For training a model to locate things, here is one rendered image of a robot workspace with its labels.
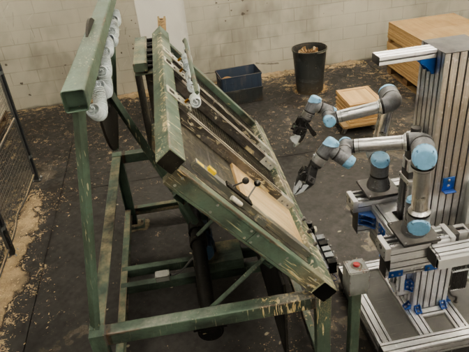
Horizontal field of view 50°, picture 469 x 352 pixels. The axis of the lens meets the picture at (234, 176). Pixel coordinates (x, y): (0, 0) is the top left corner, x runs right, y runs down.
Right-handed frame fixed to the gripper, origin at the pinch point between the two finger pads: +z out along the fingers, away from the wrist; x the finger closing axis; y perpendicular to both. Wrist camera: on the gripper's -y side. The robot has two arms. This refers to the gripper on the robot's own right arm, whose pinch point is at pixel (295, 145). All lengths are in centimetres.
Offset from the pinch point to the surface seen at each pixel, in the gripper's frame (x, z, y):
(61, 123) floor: -409, 227, 151
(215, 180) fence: 60, 10, 63
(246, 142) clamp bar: -44, 26, 16
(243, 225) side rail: 85, 17, 48
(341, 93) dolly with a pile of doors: -277, 19, -160
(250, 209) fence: 61, 21, 37
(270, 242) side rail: 86, 23, 30
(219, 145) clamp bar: 11, 11, 52
